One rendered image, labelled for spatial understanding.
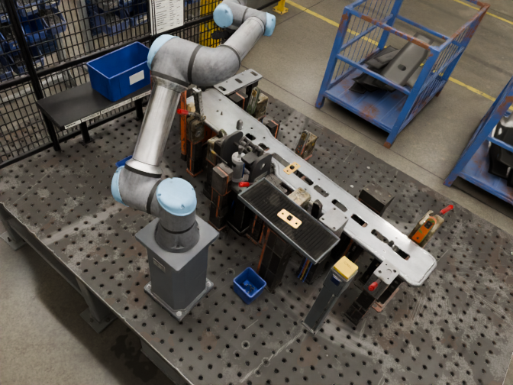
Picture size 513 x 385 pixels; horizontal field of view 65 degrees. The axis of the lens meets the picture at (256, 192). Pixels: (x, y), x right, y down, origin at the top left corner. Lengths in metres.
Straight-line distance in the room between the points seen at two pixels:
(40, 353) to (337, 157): 1.91
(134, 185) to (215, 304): 0.70
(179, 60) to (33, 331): 1.80
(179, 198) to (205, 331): 0.65
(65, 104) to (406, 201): 1.78
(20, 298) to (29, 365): 0.40
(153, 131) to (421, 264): 1.11
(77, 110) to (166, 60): 0.85
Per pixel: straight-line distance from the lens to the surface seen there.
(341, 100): 3.75
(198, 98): 1.81
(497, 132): 4.12
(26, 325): 2.61
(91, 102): 2.06
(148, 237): 1.41
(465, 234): 2.36
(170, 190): 1.23
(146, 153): 1.27
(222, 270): 1.80
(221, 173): 1.63
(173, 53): 1.25
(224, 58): 1.25
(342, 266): 1.37
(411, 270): 1.67
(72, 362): 2.46
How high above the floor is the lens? 2.27
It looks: 49 degrees down
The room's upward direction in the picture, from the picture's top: 12 degrees clockwise
